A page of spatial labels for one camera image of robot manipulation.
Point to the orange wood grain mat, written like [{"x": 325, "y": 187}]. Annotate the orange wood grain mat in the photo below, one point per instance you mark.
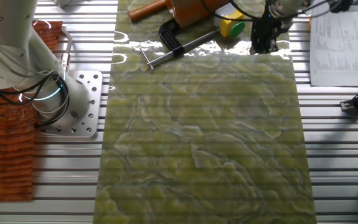
[{"x": 4, "y": 149}]

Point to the yellow box green push button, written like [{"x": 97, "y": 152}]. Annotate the yellow box green push button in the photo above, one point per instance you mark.
[{"x": 228, "y": 23}]

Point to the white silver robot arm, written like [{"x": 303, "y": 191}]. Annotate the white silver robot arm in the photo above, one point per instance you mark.
[{"x": 7, "y": 46}]

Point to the grey metal block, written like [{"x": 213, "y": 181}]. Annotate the grey metal block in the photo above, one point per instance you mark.
[{"x": 62, "y": 2}]

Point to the green marble pattern mat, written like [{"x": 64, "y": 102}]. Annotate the green marble pattern mat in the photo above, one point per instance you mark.
[{"x": 197, "y": 140}]

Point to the black steel C-clamp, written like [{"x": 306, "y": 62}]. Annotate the black steel C-clamp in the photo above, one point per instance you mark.
[{"x": 178, "y": 46}]

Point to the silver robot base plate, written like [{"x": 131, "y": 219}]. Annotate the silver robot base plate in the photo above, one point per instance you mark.
[{"x": 86, "y": 93}]

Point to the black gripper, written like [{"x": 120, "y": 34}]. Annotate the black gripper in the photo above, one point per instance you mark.
[{"x": 264, "y": 26}]

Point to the orange brown round rod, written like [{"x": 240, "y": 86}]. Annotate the orange brown round rod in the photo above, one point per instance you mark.
[{"x": 146, "y": 11}]

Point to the printed white paper sheet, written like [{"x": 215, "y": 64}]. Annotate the printed white paper sheet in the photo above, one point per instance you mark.
[{"x": 337, "y": 53}]

